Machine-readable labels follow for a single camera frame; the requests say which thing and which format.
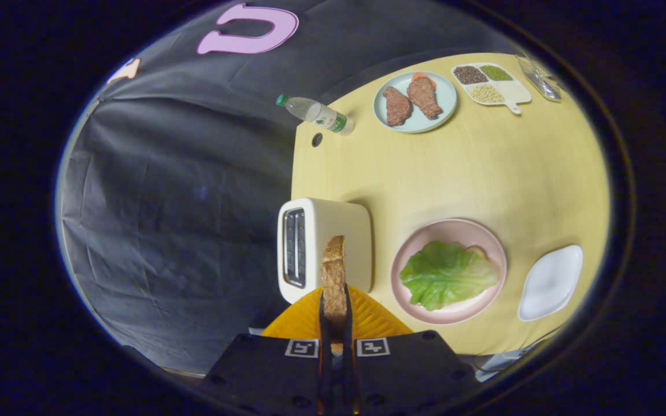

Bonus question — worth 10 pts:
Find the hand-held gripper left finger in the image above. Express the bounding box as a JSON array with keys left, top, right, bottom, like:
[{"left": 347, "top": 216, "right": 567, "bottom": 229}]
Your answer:
[{"left": 200, "top": 286, "right": 334, "bottom": 416}]

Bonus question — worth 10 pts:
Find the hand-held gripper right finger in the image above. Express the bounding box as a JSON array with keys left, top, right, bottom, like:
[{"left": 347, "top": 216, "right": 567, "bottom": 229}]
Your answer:
[{"left": 345, "top": 286, "right": 481, "bottom": 416}]

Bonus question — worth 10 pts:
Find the green lettuce leaf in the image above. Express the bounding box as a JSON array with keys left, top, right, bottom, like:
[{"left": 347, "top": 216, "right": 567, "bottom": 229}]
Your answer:
[{"left": 399, "top": 240, "right": 499, "bottom": 311}]

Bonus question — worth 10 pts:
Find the brown toast slice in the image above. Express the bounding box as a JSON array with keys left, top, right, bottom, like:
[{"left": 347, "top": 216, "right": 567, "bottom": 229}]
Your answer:
[{"left": 320, "top": 235, "right": 348, "bottom": 354}]

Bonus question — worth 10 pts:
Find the white bread slice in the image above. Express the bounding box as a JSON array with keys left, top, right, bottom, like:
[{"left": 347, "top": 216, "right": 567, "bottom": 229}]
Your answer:
[{"left": 420, "top": 246, "right": 493, "bottom": 315}]

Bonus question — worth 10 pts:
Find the pink plate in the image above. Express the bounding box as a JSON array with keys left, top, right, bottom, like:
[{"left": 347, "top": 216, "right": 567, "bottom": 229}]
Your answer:
[{"left": 390, "top": 218, "right": 508, "bottom": 325}]

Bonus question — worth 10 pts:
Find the white toaster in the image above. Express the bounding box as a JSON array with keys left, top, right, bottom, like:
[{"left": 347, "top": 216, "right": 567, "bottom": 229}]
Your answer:
[{"left": 277, "top": 198, "right": 373, "bottom": 305}]

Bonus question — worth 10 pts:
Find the white plate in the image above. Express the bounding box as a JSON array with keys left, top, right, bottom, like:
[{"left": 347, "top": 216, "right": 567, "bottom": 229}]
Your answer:
[{"left": 517, "top": 244, "right": 584, "bottom": 322}]

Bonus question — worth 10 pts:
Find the black backdrop cloth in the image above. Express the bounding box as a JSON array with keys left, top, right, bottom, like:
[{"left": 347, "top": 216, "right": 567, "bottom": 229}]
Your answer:
[{"left": 55, "top": 0, "right": 519, "bottom": 376}]

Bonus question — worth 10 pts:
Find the clear plastic water bottle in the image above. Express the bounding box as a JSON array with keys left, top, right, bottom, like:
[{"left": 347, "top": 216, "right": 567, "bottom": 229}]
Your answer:
[{"left": 276, "top": 94, "right": 356, "bottom": 137}]

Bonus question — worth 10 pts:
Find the brown meat piece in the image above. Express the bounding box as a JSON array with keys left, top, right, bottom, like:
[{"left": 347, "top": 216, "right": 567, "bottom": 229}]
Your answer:
[
  {"left": 406, "top": 77, "right": 443, "bottom": 120},
  {"left": 383, "top": 86, "right": 413, "bottom": 127}
]

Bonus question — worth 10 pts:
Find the light blue plate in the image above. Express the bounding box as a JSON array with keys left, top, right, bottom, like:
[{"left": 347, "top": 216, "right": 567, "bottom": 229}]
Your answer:
[{"left": 373, "top": 71, "right": 458, "bottom": 134}]

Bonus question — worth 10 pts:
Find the white divided dish with beans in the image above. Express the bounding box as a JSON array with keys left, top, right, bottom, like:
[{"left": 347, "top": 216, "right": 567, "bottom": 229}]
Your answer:
[{"left": 452, "top": 62, "right": 532, "bottom": 114}]

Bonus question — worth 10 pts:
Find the clear glass cup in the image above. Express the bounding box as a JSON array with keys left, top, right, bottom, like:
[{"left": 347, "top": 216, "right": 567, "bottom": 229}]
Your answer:
[{"left": 515, "top": 53, "right": 563, "bottom": 103}]

